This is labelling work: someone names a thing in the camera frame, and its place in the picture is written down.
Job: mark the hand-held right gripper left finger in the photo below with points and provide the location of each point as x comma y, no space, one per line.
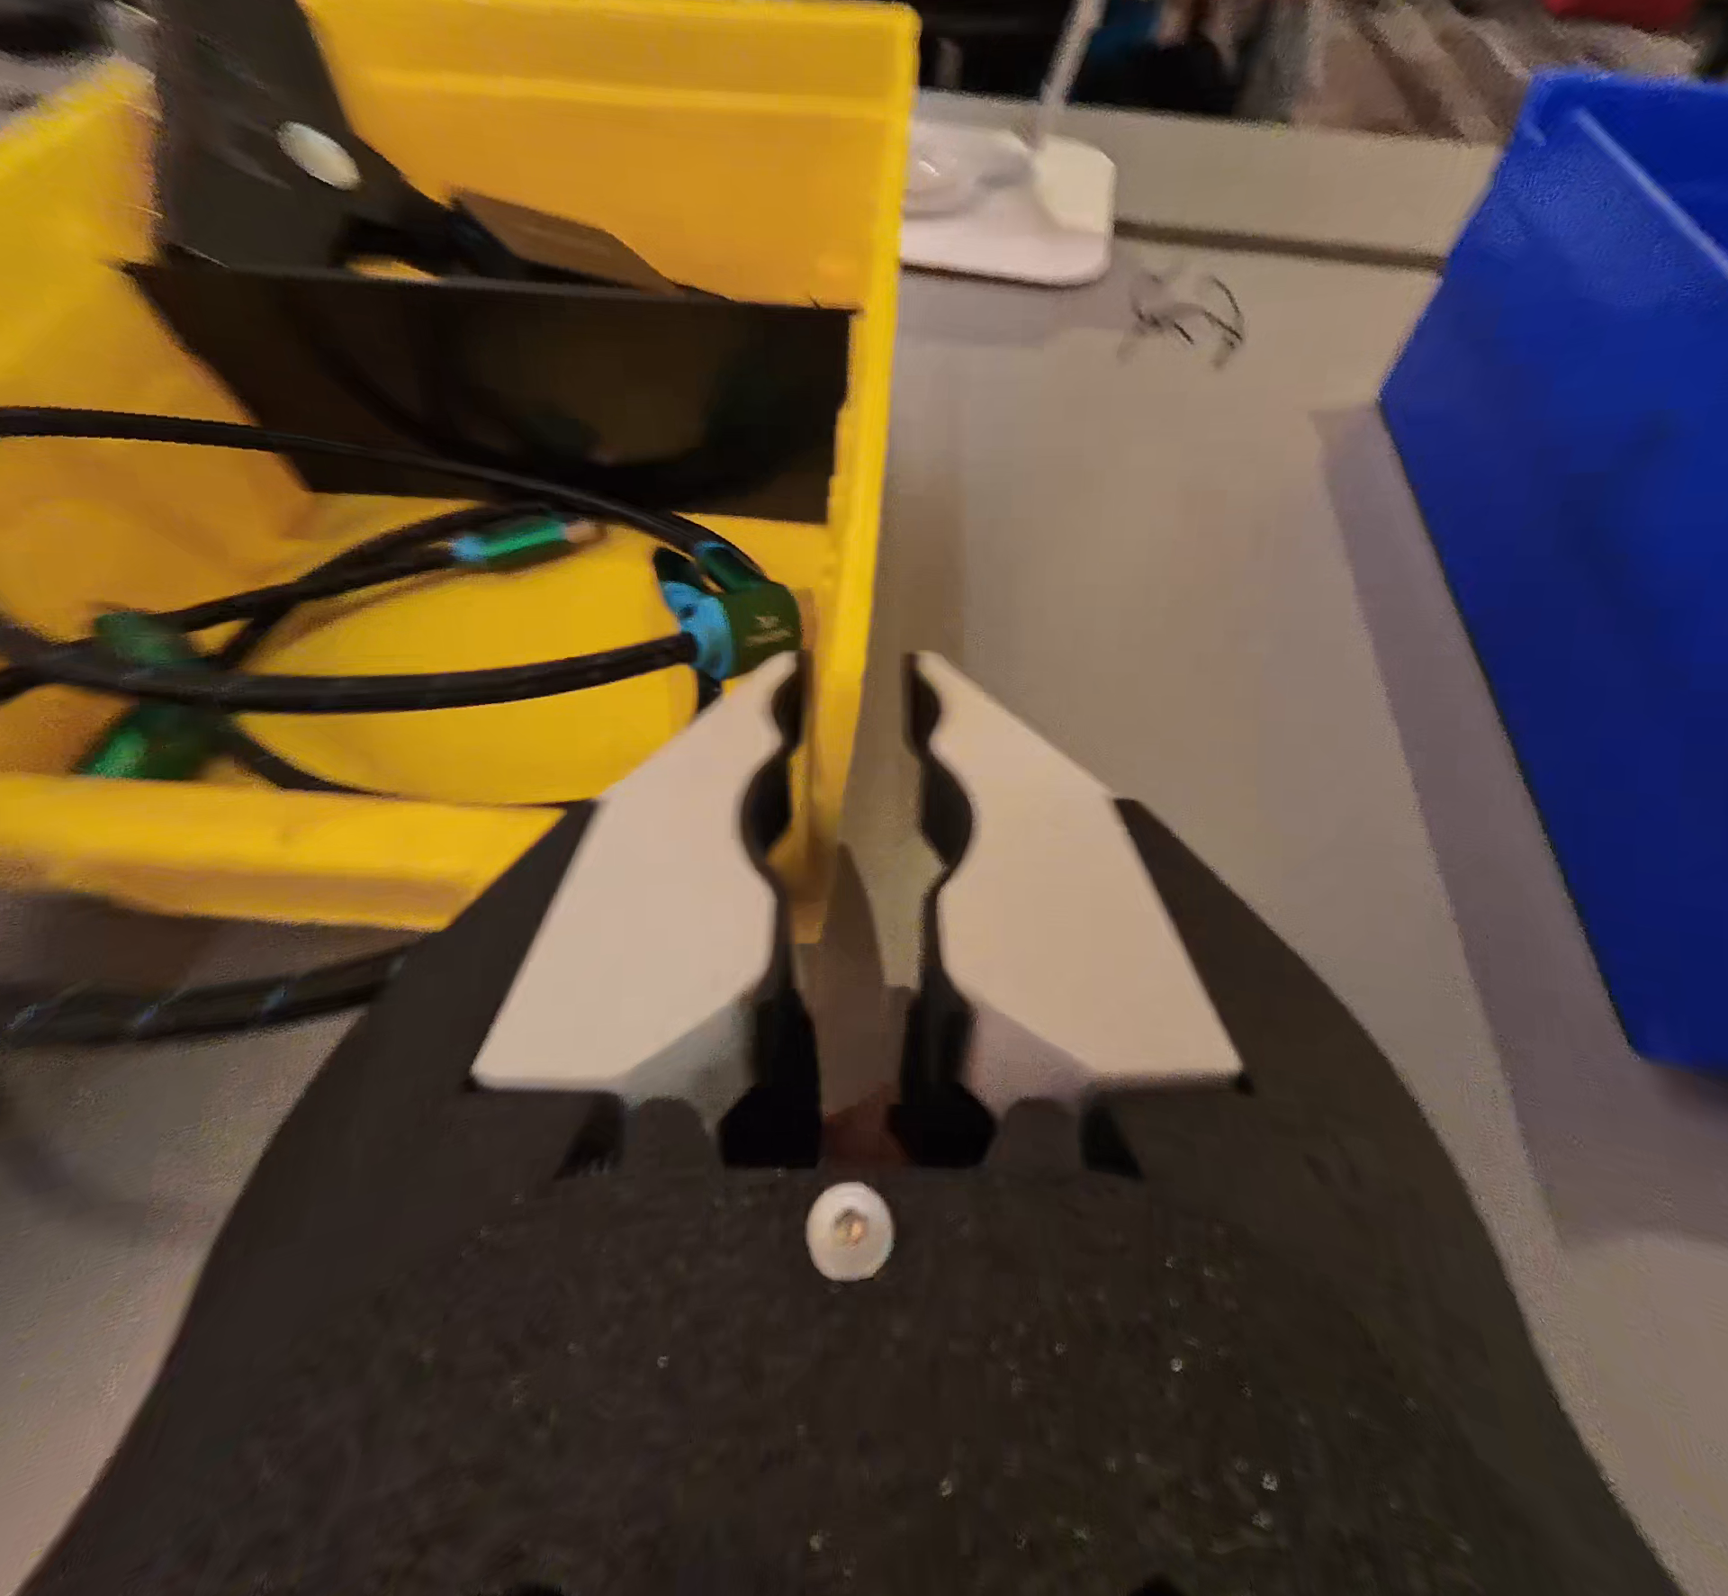
634,932

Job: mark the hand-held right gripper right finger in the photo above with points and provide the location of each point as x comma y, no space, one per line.
1084,932

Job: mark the yellow plastic bin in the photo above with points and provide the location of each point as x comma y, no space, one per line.
604,138

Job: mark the grey desk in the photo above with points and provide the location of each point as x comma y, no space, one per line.
1148,544

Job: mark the black bin divider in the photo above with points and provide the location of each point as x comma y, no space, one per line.
539,379

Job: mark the black twist tie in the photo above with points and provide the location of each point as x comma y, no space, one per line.
1156,316

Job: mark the blue plastic bin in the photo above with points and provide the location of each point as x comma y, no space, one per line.
1592,544

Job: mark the white lamp base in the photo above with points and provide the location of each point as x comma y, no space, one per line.
1010,221

